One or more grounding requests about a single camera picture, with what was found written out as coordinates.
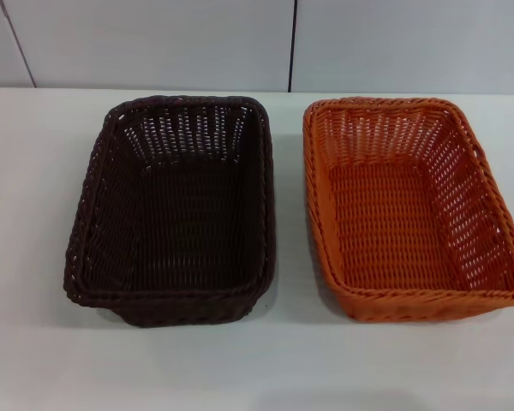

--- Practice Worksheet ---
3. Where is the dark brown woven basket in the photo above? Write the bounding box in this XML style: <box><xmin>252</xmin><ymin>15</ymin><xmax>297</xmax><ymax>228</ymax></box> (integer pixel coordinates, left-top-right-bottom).
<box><xmin>65</xmin><ymin>93</ymin><xmax>277</xmax><ymax>330</ymax></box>

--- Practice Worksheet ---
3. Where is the orange woven basket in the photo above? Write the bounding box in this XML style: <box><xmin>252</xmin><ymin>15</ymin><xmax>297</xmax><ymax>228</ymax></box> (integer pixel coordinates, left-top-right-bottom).
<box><xmin>302</xmin><ymin>96</ymin><xmax>514</xmax><ymax>324</ymax></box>

